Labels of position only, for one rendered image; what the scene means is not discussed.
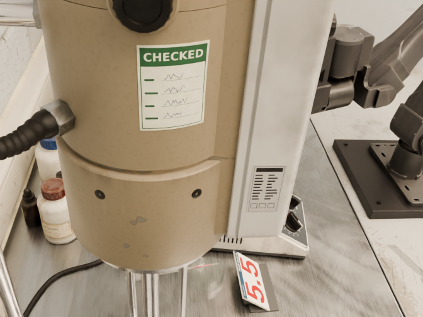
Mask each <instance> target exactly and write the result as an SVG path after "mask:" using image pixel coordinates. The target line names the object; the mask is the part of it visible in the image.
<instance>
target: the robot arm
mask: <svg viewBox="0 0 423 317"><path fill-rule="evenodd" d="M374 42H375V36H374V35H372V34H371V33H369V32H367V31H366V30H364V29H362V28H360V27H359V26H357V27H352V28H350V27H346V26H336V31H335V33H334V36H333V37H331V38H328V41H327V46H326V49H325V54H324V59H323V62H322V68H321V71H320V76H319V81H318V84H317V90H316V93H315V97H314V101H313V106H312V111H311V114H315V113H320V112H324V111H328V110H332V109H337V108H342V107H345V106H348V105H350V104H351V103H352V101H354V102H355V103H357V104H358V105H359V106H361V107H362V108H363V109H367V108H380V107H383V106H388V105H389V104H391V103H392V102H393V100H394V99H395V97H396V95H397V94H398V93H399V92H400V91H401V90H402V89H403V88H404V87H405V85H404V83H403V81H404V80H405V79H406V78H407V77H408V76H409V75H410V73H411V71H412V70H413V69H414V67H415V66H416V65H417V63H418V62H419V61H420V60H421V58H422V57H423V4H422V5H421V6H420V7H419V8H418V9H417V10H416V11H415V12H414V13H413V14H412V15H411V16H410V17H409V18H408V19H407V20H405V21H404V22H403V23H402V24H401V25H400V26H399V27H398V28H397V29H396V30H395V31H394V32H393V33H392V34H391V35H389V36H388V37H387V38H385V39H384V40H383V41H382V42H379V43H377V44H376V45H375V46H373V45H374ZM390 130H391V131H392V132H393V133H394V134H395V135H396V136H397V137H399V140H398V143H370V145H369V150H370V151H371V153H372V154H373V156H374V157H375V159H376V160H377V161H378V163H379V164H380V166H381V168H382V169H383V170H384V171H385V173H386V175H387V176H388V178H389V179H390V180H391V182H392V183H393V185H394V186H395V188H396V189H397V191H398V192H399V193H400V195H401V196H402V198H403V200H404V201H405V202H406V204H407V205H409V206H411V207H423V175H422V168H423V80H422V82H421V83H420V84H419V86H418V87H417V88H416V90H415V91H414V92H413V93H412V94H411V95H410V96H409V97H408V98H407V100H406V102H405V103H400V105H399V107H398V109H397V111H396V112H395V114H394V116H393V118H392V120H391V122H390Z"/></svg>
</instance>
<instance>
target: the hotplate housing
mask: <svg viewBox="0 0 423 317"><path fill-rule="evenodd" d="M302 207H303V203H302ZM303 215H304V211H303ZM304 221H305V216H304ZM305 229H306V224H305ZM306 234H307V229H306ZM307 243H308V238H307ZM210 250H216V251H224V252H233V251H234V250H235V251H236V252H239V253H251V254H258V255H271V256H279V257H292V258H299V259H305V257H306V254H308V253H309V246H306V245H304V244H302V243H300V242H298V241H296V240H294V239H292V238H291V237H289V236H287V235H285V234H283V233H280V235H278V236H276V237H264V238H237V237H236V235H235V236H234V238H226V236H225V235H223V236H222V237H221V239H220V240H219V241H218V242H217V244H216V245H215V246H214V247H213V248H211V249H210Z"/></svg>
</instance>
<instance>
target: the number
mask: <svg viewBox="0 0 423 317"><path fill-rule="evenodd" d="M238 255H239V261H240V266H241V270H242V275H243V279H244V284H245V290H246V294H247V297H248V298H249V299H251V300H253V301H255V302H257V303H259V304H261V305H263V306H265V307H267V306H266V301H265V297H264V293H263V289H262V285H261V280H260V277H259V273H258V269H257V265H256V263H254V262H253V261H251V260H249V259H247V258H245V257H244V256H242V255H240V254H239V253H238Z"/></svg>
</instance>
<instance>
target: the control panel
mask: <svg viewBox="0 0 423 317"><path fill-rule="evenodd" d="M298 199H299V198H298ZM299 200H300V204H299V205H298V206H297V207H295V209H288V213H289V212H291V211H292V212H293V213H294V214H295V216H296V217H297V218H298V219H299V221H300V222H301V224H302V225H303V227H302V228H301V229H299V230H298V231H297V232H295V233H294V232H291V231H290V230H288V229H287V228H286V226H285V225H283V229H282V233H283V234H285V235H287V236H289V237H291V238H292V239H294V240H296V241H298V242H300V243H302V244H304V245H306V246H308V243H307V234H306V229H305V221H304V215H303V207H302V200H301V199H299Z"/></svg>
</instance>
